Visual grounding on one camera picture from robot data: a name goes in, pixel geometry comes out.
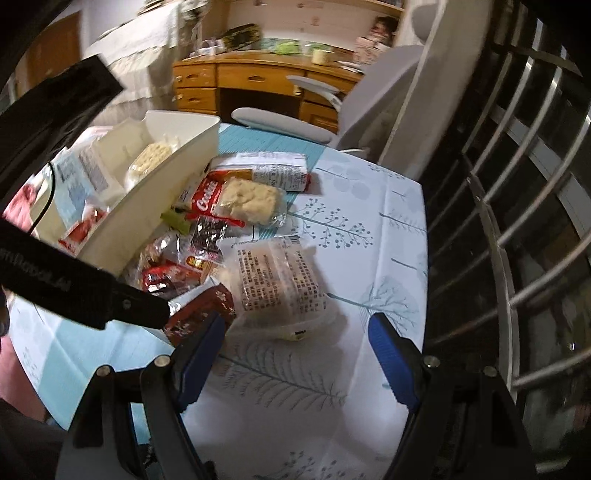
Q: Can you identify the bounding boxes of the large white snack bag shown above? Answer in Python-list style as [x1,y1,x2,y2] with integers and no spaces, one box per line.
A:
[51,142,110,230]

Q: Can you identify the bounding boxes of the clear bag brown snacks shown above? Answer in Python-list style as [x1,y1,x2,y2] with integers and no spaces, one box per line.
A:
[120,231,222,300]

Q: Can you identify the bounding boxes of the clear pack printed label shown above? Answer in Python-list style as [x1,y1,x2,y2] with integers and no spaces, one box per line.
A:
[221,236,337,341]

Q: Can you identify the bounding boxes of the dark red snack packet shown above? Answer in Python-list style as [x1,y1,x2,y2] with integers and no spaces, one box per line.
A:
[163,284,236,347]

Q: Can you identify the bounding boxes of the brown wooden door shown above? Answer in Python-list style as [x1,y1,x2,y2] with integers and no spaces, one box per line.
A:
[14,11,82,98]

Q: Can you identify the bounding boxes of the pink blanket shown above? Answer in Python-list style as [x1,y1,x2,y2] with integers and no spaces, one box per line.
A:
[2,183,37,231]

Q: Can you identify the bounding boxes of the lace covered furniture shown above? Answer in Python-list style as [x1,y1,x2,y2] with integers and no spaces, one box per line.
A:
[84,1,195,126]

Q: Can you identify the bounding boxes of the clear pack pale crackers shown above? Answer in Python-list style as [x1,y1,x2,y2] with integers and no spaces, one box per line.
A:
[125,143,173,186]

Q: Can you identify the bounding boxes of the patterned blue white tablecloth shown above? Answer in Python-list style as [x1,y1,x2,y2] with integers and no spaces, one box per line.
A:
[8,123,429,480]

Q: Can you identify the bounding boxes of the white plastic storage bin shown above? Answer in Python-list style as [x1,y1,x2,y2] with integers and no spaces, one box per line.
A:
[34,109,223,277]

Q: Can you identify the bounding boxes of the dark chocolate snack packet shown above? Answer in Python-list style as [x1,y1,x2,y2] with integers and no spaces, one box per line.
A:
[190,216,228,264]

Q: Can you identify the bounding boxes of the green snack packet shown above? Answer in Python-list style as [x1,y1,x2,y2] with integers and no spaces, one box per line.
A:
[160,208,191,235]

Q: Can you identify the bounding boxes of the red cookies packet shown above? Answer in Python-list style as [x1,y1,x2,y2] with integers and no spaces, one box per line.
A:
[176,176,246,228]

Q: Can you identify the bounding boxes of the wooden desk with drawers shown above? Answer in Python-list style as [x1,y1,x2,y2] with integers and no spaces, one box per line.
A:
[172,51,362,133]

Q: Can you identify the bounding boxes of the clear pack pale biscuit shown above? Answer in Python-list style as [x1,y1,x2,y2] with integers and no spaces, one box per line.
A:
[213,177,287,227]

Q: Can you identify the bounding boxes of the metal window grille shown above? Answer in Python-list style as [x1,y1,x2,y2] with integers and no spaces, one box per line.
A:
[421,1,590,471]

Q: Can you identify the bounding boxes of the white wrapped biscuit roll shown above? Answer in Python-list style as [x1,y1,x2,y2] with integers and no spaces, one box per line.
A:
[207,151,311,193]

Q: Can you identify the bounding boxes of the cream cup on desk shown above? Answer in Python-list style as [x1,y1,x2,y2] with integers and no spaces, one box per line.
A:
[311,48,332,66]

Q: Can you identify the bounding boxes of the grey office chair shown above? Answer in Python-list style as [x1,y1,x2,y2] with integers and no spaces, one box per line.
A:
[230,4,452,160]

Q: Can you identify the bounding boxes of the doll on desk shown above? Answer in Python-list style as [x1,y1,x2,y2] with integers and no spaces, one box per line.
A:
[353,16,399,65]

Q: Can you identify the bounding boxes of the black cable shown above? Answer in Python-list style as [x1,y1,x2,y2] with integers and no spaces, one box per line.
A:
[27,161,56,236]

